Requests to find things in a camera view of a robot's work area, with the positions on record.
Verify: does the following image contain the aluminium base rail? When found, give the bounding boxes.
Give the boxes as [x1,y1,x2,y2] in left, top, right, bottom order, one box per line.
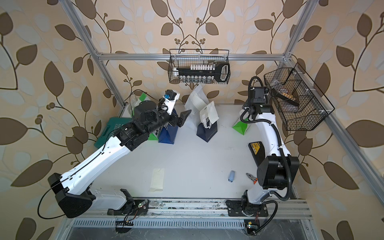
[63,197,313,220]

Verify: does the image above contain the object in right basket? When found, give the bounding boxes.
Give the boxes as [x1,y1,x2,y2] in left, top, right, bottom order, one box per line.
[271,88,300,107]

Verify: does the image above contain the right wire basket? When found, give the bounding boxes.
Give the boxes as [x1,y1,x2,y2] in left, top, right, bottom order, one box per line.
[264,63,335,131]

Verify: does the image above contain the white bag back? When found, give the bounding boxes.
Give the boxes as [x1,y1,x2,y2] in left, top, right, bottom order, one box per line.
[185,85,209,132]

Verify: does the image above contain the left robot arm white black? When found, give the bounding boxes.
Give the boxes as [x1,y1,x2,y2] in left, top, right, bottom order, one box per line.
[48,99,192,219]

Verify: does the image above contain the blue takeaway bag white handles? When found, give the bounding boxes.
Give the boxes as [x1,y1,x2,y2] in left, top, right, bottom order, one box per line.
[158,118,179,145]

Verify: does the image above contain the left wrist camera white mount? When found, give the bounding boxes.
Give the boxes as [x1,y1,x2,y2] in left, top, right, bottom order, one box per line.
[160,90,180,115]

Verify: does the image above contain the black yellow-labelled device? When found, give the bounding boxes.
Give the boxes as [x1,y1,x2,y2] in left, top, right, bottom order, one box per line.
[248,142,266,167]

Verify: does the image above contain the light blue stapler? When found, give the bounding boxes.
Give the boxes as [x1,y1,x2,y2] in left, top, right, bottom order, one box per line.
[228,171,236,183]

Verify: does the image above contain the black socket set holder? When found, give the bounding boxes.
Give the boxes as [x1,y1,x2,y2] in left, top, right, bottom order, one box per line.
[173,62,231,83]

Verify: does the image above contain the wire basket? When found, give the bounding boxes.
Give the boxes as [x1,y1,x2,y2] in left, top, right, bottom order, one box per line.
[168,48,231,85]
[264,63,335,131]

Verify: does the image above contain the green plastic tool case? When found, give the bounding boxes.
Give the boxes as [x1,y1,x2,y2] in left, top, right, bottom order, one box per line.
[94,117,132,149]

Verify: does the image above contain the small dark navy bag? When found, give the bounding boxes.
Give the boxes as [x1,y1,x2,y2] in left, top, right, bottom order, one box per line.
[128,95,137,117]

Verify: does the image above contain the green white cool tea bag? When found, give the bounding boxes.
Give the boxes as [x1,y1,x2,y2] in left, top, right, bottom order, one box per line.
[133,91,158,130]

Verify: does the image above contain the back wire basket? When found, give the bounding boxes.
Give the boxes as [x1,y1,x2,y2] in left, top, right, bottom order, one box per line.
[168,48,231,85]

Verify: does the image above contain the orange handled pliers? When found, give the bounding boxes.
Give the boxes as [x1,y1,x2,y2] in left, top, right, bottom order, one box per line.
[246,173,258,185]

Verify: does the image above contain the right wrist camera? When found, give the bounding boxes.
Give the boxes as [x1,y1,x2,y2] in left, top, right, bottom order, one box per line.
[250,87,269,104]

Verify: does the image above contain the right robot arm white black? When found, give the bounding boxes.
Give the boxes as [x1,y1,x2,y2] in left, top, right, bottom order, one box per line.
[240,76,299,205]

